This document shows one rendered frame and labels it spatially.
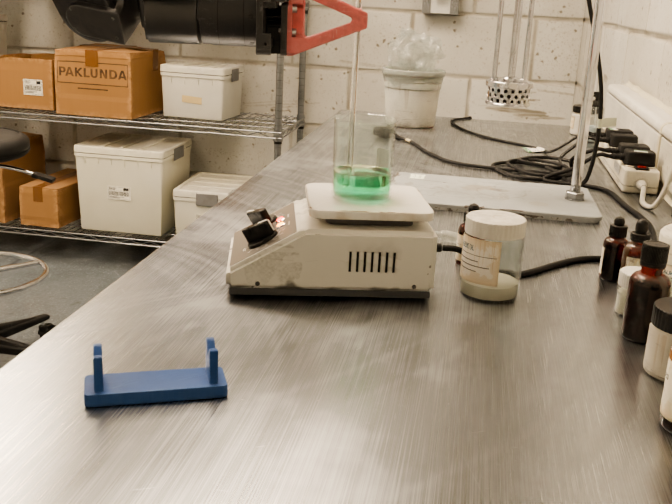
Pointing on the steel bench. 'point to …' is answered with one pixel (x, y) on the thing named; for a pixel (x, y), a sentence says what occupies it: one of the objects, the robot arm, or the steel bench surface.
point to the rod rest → (154, 383)
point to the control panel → (268, 241)
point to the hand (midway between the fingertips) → (358, 20)
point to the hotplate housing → (341, 260)
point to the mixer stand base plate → (501, 197)
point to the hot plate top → (402, 197)
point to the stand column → (587, 102)
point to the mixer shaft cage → (503, 94)
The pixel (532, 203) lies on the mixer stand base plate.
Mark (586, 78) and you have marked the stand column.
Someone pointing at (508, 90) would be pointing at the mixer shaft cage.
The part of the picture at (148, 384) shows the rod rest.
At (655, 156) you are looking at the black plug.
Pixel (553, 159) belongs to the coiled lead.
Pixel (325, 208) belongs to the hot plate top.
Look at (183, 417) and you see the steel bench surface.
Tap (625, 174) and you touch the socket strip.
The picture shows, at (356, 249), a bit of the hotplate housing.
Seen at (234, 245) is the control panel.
